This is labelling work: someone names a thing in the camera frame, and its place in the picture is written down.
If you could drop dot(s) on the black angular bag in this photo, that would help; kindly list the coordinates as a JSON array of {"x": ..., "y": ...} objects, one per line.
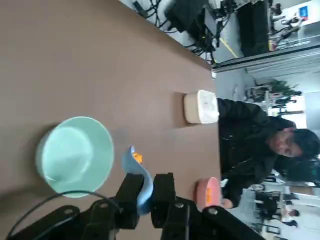
[{"x": 185, "y": 15}]

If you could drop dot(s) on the green plant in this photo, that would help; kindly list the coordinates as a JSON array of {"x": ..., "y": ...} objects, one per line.
[{"x": 285, "y": 88}]

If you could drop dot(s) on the black cabinet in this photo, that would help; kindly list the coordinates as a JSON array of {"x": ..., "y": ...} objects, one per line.
[{"x": 252, "y": 30}]

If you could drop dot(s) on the green bowl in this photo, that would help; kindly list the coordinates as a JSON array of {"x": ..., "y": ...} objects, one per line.
[{"x": 75, "y": 155}]

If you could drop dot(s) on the pink bowl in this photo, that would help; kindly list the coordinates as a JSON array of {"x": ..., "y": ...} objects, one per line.
[{"x": 202, "y": 192}]

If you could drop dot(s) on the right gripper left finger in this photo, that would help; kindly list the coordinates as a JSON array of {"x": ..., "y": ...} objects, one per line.
[{"x": 125, "y": 200}]

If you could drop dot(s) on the small orange popcorn portion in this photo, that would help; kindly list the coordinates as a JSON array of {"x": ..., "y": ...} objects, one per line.
[{"x": 138, "y": 158}]

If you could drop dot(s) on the person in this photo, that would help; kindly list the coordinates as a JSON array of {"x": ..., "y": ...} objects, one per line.
[{"x": 245, "y": 130}]

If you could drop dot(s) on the cream rectangular tray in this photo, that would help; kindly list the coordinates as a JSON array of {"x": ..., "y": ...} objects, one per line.
[{"x": 200, "y": 107}]

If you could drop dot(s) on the blue spoon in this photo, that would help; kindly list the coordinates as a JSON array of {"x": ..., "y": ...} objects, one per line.
[{"x": 144, "y": 191}]

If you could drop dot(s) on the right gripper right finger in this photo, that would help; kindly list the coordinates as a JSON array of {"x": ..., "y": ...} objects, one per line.
[{"x": 165, "y": 200}]

